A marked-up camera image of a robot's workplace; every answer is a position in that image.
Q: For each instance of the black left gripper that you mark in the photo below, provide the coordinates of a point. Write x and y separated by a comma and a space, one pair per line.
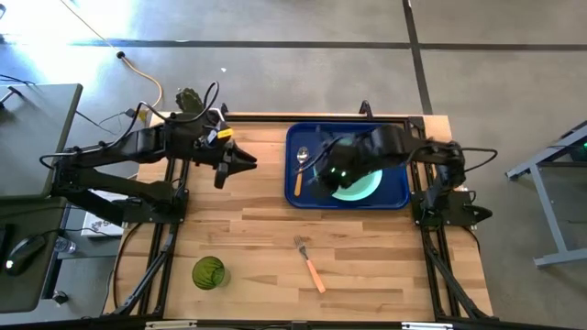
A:
212, 149

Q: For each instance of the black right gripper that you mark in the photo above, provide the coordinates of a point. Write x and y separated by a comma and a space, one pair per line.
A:
339, 165

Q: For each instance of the teal round plate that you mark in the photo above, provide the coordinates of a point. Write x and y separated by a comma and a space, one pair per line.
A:
364, 188

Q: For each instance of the green faceted cup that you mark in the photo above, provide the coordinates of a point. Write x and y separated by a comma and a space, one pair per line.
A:
208, 273

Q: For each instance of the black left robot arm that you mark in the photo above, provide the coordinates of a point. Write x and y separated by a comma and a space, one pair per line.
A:
114, 146

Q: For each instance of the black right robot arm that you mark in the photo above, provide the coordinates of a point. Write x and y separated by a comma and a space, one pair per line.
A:
394, 142

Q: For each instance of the blue plastic tray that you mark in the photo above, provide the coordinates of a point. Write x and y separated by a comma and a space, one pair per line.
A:
394, 192

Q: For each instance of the green cactus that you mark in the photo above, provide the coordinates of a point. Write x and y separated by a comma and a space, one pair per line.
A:
189, 101

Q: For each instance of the white printed booklet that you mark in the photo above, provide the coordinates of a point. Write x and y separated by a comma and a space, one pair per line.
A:
98, 227

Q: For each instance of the silver aluminium bar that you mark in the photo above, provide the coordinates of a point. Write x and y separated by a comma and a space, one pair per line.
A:
426, 326
169, 325

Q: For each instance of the clear water bottle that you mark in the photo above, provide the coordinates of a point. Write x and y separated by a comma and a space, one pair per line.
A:
65, 245

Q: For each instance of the grey desk top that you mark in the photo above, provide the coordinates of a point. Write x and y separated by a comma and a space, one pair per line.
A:
36, 137

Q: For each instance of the black caster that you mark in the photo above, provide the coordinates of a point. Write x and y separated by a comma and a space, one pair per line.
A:
60, 297

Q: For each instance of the black computer mouse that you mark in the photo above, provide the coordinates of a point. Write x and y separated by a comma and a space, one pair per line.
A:
23, 254

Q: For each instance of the dark desk surface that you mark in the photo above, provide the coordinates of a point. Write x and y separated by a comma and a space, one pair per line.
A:
27, 293

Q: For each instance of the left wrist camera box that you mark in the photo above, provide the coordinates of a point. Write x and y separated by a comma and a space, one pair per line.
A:
221, 176

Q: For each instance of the black table frame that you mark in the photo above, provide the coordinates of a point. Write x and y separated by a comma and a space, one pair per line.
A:
162, 275

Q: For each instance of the table-level camera box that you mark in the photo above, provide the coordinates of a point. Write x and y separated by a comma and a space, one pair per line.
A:
299, 326

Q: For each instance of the grey metal table frame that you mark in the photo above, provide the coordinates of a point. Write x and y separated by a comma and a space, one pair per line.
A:
546, 197

